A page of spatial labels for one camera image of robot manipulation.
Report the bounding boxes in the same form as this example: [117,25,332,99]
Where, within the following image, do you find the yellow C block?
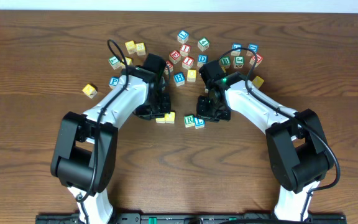
[155,118,165,123]

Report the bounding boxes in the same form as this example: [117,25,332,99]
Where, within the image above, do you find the yellow O block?
[165,111,176,124]

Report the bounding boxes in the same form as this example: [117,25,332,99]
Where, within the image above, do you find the blue l block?
[194,118,205,129]
[177,30,189,44]

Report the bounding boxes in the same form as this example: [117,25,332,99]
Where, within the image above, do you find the green R block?
[184,114,195,128]

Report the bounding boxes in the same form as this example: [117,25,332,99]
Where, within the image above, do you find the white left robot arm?
[50,64,170,223]

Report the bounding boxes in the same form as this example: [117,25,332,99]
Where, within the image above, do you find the blue H block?
[173,72,185,86]

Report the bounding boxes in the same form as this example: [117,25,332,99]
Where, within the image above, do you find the red U block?
[164,60,173,75]

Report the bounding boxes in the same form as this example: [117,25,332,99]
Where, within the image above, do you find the green B block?
[219,56,231,69]

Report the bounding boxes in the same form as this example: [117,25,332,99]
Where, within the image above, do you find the blue d block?
[197,54,208,67]
[246,44,259,56]

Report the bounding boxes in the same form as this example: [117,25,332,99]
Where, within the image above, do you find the red E block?
[169,50,181,64]

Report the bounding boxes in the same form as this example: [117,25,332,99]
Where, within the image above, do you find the blue P block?
[109,77,119,89]

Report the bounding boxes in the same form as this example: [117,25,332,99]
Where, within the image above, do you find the red I block lower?
[182,56,194,70]

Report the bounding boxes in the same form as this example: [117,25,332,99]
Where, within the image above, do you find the red i block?
[180,44,191,57]
[182,56,194,70]

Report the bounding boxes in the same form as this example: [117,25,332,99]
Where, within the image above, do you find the yellow block far right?
[252,76,264,89]

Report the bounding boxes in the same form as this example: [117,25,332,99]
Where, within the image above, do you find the green J block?
[233,56,244,69]

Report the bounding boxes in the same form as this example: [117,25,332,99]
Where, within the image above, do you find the yellow block near gripper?
[121,57,132,68]

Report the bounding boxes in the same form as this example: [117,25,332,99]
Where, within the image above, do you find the yellow S block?
[135,42,146,56]

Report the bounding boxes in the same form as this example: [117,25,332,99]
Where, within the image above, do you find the blue 5 block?
[231,43,242,56]

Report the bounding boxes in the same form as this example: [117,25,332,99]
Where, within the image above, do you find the red I block upper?
[180,44,191,57]

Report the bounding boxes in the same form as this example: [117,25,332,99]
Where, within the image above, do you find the yellow W block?
[125,40,136,54]

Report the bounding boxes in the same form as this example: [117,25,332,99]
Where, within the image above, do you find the green 4 block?
[198,37,210,52]

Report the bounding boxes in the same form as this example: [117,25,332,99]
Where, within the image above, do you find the red M block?
[249,53,264,67]

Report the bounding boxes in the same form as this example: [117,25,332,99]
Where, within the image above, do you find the yellow K block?
[82,84,98,98]

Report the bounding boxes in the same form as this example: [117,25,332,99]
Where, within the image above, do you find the blue D block right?
[246,44,259,56]

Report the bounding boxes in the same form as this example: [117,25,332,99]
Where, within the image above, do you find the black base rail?
[35,211,347,224]

